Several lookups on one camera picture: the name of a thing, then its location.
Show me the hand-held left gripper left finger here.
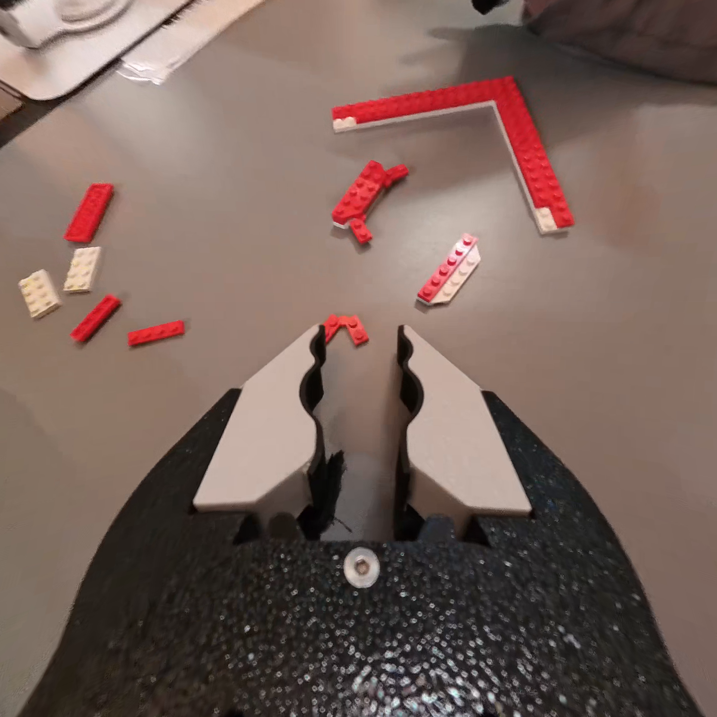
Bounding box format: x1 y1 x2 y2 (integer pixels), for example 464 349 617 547
192 324 331 516

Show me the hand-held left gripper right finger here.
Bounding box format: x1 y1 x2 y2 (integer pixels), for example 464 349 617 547
395 324 534 519

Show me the red white angled lego frame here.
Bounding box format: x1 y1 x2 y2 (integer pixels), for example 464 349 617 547
332 75 576 236

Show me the narrow red lego plate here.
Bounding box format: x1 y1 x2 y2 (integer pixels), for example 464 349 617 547
69 294 122 344
127 320 186 347

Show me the red white wedge lego assembly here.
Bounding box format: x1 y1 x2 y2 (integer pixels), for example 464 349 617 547
416 233 482 307

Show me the small red lego assembly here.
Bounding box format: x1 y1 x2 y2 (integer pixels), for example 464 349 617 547
332 159 410 245

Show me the white lego plate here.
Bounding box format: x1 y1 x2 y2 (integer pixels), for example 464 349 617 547
63 246 103 294
18 269 62 319

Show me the wide red lego plate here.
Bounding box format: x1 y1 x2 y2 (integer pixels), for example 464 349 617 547
63 183 115 244

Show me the clear plastic bag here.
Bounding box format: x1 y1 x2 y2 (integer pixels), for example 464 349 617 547
115 31 225 86

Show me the grey flat sheet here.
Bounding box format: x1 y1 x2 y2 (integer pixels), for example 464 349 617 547
0 0 267 102

